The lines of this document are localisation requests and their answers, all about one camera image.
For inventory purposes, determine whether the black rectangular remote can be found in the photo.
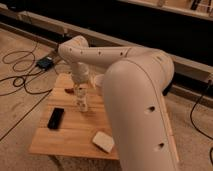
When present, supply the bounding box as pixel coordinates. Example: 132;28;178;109
47;108;64;129

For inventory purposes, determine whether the white sponge block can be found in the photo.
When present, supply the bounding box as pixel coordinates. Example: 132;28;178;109
92;131;114;153

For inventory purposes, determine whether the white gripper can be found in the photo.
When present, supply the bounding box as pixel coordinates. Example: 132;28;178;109
71;63;89;85

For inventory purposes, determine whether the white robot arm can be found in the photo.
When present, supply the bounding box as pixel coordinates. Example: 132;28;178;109
58;36;179;171

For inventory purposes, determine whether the blue power box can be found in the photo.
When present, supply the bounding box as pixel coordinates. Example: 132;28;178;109
36;57;54;70

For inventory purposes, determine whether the wooden table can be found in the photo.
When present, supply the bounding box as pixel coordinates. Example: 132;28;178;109
29;74;118;160

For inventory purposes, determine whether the clear plastic bottle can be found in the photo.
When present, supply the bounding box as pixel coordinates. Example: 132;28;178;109
75;87;88;112

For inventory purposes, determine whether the white paper cup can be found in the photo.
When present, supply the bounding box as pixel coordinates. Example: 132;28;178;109
94;74;104;88

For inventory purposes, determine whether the small red object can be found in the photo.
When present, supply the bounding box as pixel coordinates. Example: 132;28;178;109
65;88;74;94

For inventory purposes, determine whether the black cable at right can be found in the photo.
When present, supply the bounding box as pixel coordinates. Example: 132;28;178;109
189;79;213;168

